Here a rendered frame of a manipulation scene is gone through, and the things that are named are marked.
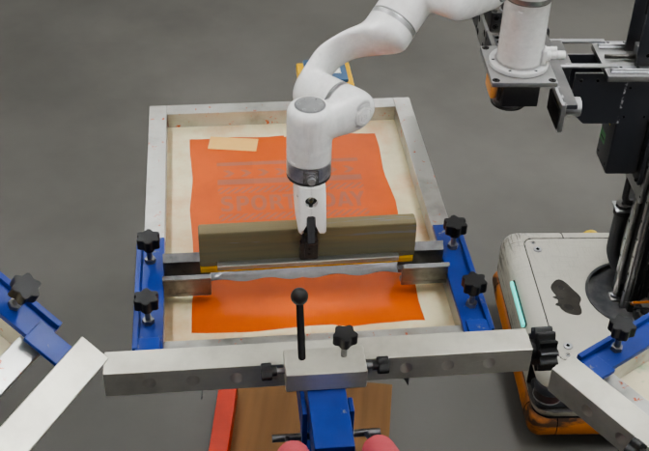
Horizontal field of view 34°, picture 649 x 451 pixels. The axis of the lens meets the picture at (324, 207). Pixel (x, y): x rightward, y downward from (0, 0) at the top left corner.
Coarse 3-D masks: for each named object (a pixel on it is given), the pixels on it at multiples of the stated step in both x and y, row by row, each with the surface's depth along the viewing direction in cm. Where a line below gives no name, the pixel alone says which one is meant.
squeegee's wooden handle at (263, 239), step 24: (360, 216) 189; (384, 216) 189; (408, 216) 189; (216, 240) 186; (240, 240) 186; (264, 240) 187; (288, 240) 187; (336, 240) 189; (360, 240) 189; (384, 240) 190; (408, 240) 190; (216, 264) 189
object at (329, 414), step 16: (320, 400) 163; (336, 400) 164; (320, 416) 161; (336, 416) 161; (320, 432) 158; (336, 432) 159; (352, 432) 159; (320, 448) 156; (336, 448) 156; (352, 448) 157
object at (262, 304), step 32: (192, 160) 228; (224, 160) 229; (192, 192) 219; (192, 224) 211; (224, 288) 196; (256, 288) 196; (288, 288) 197; (192, 320) 189; (224, 320) 189; (256, 320) 190; (288, 320) 190
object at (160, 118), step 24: (168, 120) 237; (192, 120) 238; (216, 120) 238; (240, 120) 239; (264, 120) 240; (408, 120) 237; (408, 144) 229; (432, 192) 216; (432, 216) 209; (456, 312) 188; (264, 336) 181; (288, 336) 182; (312, 336) 182; (360, 336) 182
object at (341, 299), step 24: (336, 144) 235; (360, 144) 235; (360, 168) 228; (384, 192) 221; (312, 288) 197; (336, 288) 197; (360, 288) 197; (384, 288) 197; (408, 288) 198; (312, 312) 192; (336, 312) 192; (360, 312) 192; (384, 312) 192; (408, 312) 192
